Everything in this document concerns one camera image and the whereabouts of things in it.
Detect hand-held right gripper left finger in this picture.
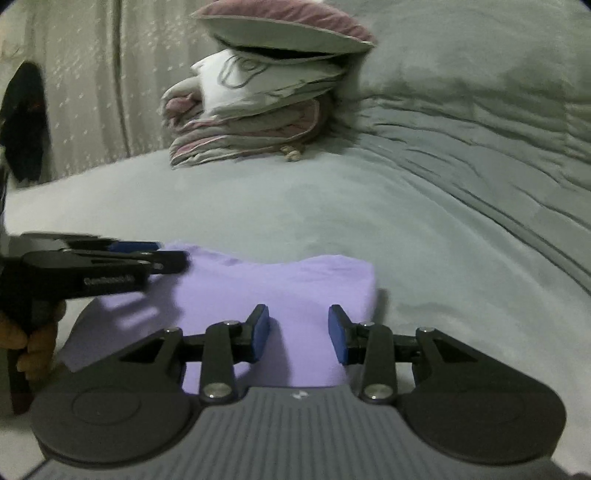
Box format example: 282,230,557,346
108,304,271,402

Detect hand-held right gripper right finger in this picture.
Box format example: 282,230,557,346
327,304,490,402

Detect grey bed cover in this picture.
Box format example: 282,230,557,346
0,148,591,480

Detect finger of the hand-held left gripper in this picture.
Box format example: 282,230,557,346
23,250,190,278
21,233,161,254

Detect purple pants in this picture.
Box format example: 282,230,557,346
58,239,377,398

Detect person's left hand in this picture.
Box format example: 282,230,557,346
0,311,60,381

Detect grey star-patterned curtain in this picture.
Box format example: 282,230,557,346
34,0,123,178
117,0,220,155

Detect grey quilted bedspread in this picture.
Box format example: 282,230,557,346
318,0,591,301

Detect pink and grey pillow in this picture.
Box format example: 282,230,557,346
191,0,377,58

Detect black hanging jacket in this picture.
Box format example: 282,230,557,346
0,62,51,185

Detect folded floral quilt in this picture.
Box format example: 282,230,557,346
159,46,347,169

